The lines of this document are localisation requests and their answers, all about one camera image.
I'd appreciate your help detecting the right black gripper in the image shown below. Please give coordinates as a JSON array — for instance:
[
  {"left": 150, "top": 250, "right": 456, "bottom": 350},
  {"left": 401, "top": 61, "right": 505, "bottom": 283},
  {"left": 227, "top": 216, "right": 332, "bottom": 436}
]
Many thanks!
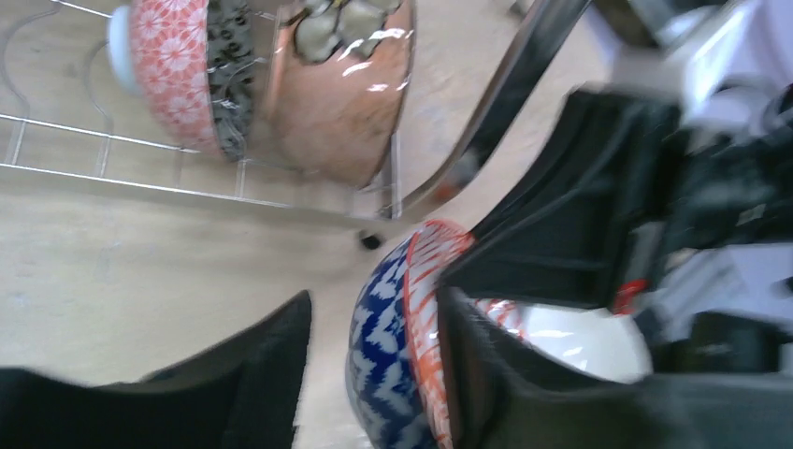
[{"left": 440, "top": 87, "right": 792, "bottom": 309}]

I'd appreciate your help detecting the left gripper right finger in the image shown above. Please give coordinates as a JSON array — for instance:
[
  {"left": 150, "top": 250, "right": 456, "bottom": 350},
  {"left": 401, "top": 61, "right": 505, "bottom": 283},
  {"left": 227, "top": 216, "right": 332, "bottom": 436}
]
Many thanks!
[{"left": 438, "top": 287, "right": 792, "bottom": 448}]

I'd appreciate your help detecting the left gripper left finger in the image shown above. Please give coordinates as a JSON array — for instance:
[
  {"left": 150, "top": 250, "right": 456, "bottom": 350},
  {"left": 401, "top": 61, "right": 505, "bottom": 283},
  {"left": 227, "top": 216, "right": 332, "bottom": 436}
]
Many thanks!
[{"left": 1, "top": 290, "right": 312, "bottom": 448}]

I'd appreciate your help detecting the red geometric patterned bowl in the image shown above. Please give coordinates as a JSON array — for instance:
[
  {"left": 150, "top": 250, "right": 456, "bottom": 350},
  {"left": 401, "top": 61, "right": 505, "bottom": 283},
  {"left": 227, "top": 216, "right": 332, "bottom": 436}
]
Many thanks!
[{"left": 345, "top": 219, "right": 475, "bottom": 448}]

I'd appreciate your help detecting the brown glazed bowl stack top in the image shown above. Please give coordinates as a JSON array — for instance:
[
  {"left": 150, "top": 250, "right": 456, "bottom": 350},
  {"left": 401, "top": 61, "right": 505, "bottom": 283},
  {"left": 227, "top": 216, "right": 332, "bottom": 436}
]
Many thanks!
[{"left": 265, "top": 1, "right": 416, "bottom": 188}]

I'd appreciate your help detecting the black leaf patterned bowl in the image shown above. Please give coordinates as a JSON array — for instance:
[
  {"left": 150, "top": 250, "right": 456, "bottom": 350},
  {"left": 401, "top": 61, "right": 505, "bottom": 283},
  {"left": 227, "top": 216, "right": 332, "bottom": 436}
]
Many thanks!
[{"left": 107, "top": 0, "right": 256, "bottom": 162}]

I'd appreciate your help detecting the steel two-tier dish rack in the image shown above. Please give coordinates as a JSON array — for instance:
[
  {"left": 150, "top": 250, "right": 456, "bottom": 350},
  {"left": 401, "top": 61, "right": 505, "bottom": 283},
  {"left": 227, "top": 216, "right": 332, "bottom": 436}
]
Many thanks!
[{"left": 1, "top": 1, "right": 589, "bottom": 249}]

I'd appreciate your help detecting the white blue-rimmed bowl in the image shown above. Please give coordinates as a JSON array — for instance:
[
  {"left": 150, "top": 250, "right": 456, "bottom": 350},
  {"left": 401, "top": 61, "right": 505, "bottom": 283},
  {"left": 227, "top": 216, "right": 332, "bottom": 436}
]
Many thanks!
[{"left": 475, "top": 299, "right": 653, "bottom": 384}]

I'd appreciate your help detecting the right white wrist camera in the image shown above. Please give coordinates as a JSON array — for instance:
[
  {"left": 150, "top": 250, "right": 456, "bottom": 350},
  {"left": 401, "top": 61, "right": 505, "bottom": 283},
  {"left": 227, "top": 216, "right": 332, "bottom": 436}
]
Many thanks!
[{"left": 584, "top": 1, "right": 792, "bottom": 125}]

